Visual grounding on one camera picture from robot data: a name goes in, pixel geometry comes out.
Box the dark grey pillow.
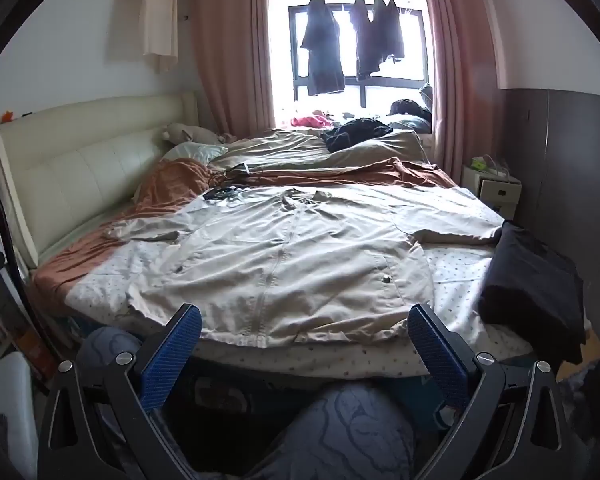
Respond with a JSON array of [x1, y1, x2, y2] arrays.
[[387, 82, 433, 133]]

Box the beige plush toy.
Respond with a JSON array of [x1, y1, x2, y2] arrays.
[[161, 122, 236, 146]]

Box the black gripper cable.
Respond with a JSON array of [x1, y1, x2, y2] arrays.
[[0, 175, 46, 361]]

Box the window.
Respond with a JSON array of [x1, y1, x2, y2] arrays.
[[267, 0, 436, 131]]

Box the cream bed headboard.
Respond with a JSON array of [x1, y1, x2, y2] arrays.
[[0, 92, 201, 271]]

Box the person's leg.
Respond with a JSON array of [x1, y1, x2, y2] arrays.
[[230, 382, 416, 480], [77, 326, 143, 386]]

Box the pink curtain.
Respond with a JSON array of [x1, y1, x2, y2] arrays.
[[190, 0, 276, 143], [419, 0, 506, 181]]

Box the orange-brown blanket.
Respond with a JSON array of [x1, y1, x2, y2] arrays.
[[32, 156, 461, 306]]

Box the pink cloth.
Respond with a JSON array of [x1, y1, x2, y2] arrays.
[[290, 112, 333, 129]]

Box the black clothes heap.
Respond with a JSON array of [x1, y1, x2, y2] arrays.
[[321, 117, 395, 152]]

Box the black cable bundle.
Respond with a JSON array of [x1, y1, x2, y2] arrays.
[[202, 186, 246, 202]]

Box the person's left leg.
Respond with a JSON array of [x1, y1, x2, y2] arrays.
[[77, 326, 143, 386]]

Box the person's right leg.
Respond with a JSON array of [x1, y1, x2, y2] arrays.
[[230, 382, 416, 480]]

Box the dark folded garment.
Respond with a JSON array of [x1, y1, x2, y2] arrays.
[[480, 220, 588, 366]]

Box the beige hanging cloth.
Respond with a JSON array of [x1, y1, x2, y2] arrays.
[[139, 0, 180, 73]]

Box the beige duvet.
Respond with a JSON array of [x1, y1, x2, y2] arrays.
[[207, 127, 428, 171]]

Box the long dark hanging garment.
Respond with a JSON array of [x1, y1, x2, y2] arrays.
[[300, 0, 347, 96]]

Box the blue patterned bed base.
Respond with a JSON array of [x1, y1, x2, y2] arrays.
[[190, 360, 451, 431]]

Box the beige jacket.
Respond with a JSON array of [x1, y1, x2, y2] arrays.
[[102, 186, 506, 348]]

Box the floral bedsheet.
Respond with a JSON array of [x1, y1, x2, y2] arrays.
[[72, 242, 536, 381]]

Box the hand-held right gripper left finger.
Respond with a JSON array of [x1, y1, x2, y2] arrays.
[[37, 302, 203, 480]]

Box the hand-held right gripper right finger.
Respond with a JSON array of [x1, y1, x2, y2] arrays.
[[407, 302, 568, 480]]

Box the pale green pillow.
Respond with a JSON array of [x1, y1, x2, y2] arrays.
[[162, 141, 229, 165]]

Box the white nightstand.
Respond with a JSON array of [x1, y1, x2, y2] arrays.
[[461, 162, 523, 216]]

